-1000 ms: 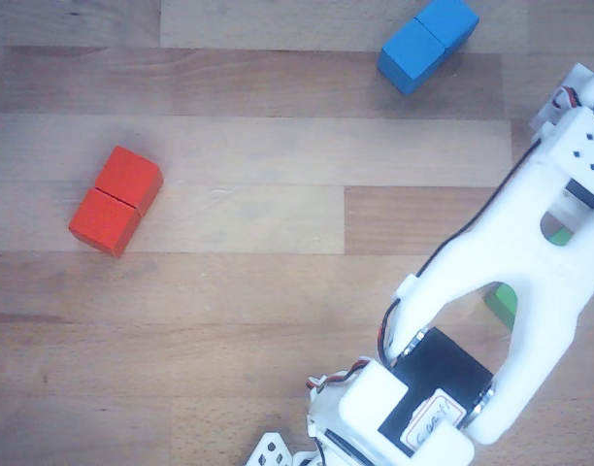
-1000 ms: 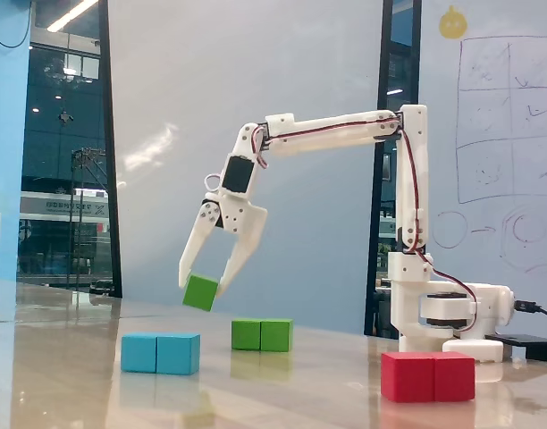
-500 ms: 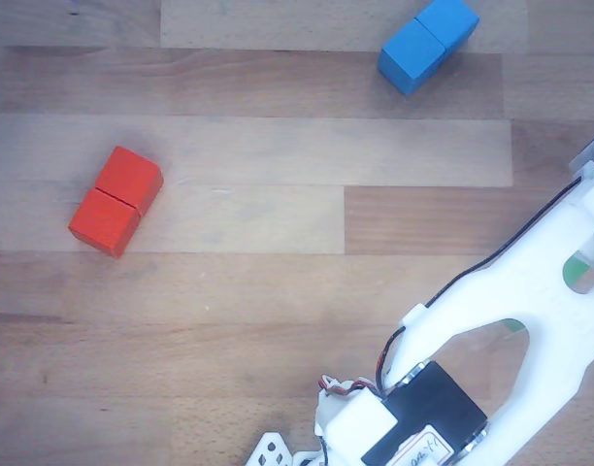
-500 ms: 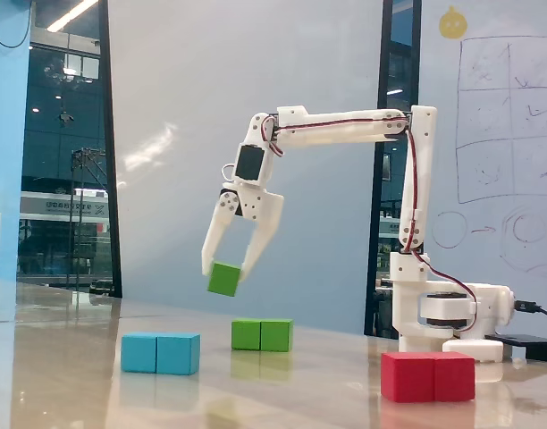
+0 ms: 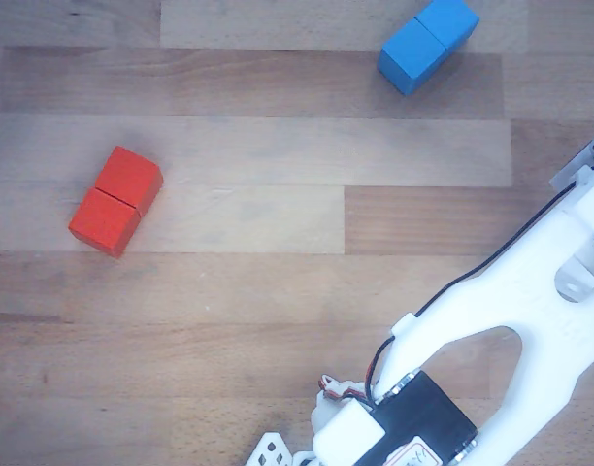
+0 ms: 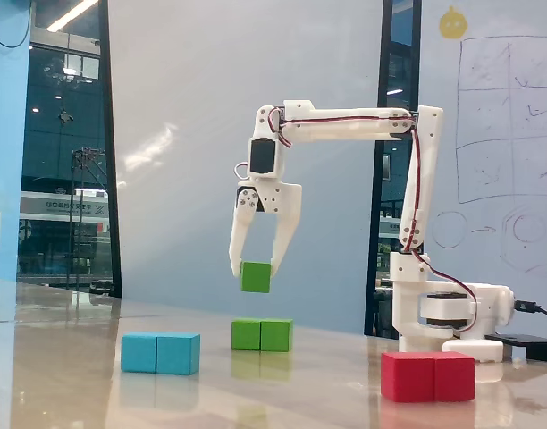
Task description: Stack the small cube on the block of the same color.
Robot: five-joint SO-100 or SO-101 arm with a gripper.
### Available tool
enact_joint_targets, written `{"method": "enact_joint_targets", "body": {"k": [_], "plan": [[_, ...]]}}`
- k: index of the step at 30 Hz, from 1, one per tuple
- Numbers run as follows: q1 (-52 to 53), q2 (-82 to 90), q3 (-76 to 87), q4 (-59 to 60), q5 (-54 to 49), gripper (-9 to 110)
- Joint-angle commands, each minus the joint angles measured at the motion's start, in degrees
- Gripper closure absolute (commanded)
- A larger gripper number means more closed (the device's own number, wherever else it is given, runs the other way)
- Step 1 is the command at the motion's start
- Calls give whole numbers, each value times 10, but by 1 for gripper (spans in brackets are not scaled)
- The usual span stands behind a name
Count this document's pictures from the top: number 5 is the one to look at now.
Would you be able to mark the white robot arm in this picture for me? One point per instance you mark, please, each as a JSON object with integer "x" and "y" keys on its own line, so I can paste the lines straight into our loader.
{"x": 520, "y": 291}

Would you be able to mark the long red block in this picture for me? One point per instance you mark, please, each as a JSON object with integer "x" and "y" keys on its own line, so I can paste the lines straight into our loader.
{"x": 115, "y": 204}

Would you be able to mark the long blue block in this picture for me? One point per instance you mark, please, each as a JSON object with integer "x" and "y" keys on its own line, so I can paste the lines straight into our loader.
{"x": 423, "y": 46}

